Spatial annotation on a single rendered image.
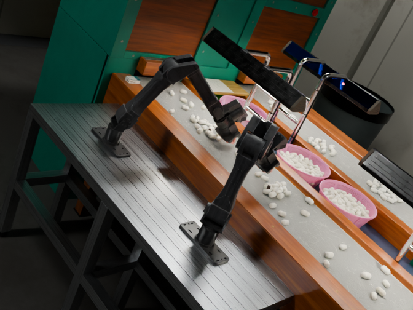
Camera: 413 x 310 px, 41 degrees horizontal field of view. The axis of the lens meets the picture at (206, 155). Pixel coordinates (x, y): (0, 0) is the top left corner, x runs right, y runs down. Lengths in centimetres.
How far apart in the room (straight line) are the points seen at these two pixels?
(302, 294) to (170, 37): 140
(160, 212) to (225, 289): 37
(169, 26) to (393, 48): 256
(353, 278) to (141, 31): 141
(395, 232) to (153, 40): 137
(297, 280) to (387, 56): 323
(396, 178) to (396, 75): 288
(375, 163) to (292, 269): 47
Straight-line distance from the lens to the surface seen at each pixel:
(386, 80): 484
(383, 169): 200
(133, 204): 192
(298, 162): 258
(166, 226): 189
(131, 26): 255
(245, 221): 198
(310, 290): 185
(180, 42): 276
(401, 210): 271
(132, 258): 226
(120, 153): 216
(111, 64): 259
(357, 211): 247
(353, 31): 503
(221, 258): 185
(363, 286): 200
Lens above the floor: 173
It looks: 26 degrees down
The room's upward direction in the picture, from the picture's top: 24 degrees clockwise
